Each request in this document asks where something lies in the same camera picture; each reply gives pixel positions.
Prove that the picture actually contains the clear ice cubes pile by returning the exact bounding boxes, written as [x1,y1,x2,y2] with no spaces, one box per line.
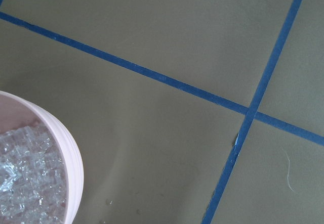
[1,124,67,223]

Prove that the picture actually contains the pink bowl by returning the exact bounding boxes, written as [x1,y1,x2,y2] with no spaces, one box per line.
[1,91,84,223]

